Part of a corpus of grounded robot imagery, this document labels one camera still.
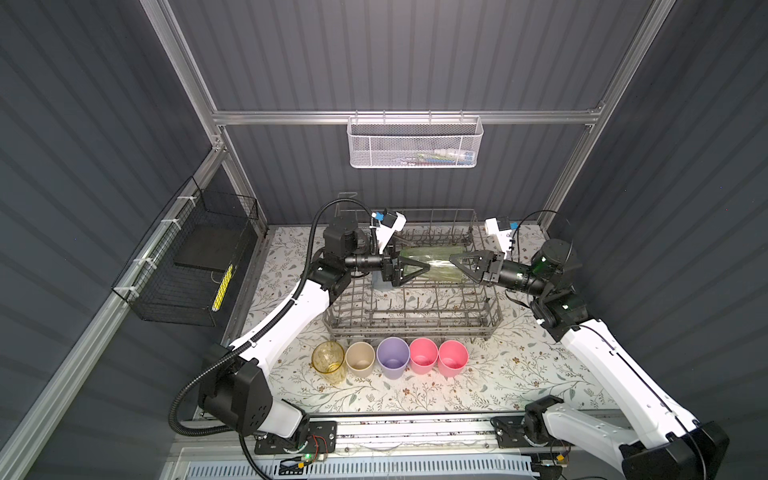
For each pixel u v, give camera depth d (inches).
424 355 34.0
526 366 33.3
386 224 23.9
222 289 27.2
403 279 24.0
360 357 32.5
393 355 32.3
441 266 27.0
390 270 24.2
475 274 23.5
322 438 28.5
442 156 36.2
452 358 33.3
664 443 15.0
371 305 37.3
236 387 16.1
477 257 23.3
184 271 28.3
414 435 29.7
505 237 23.8
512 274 22.3
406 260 24.3
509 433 29.0
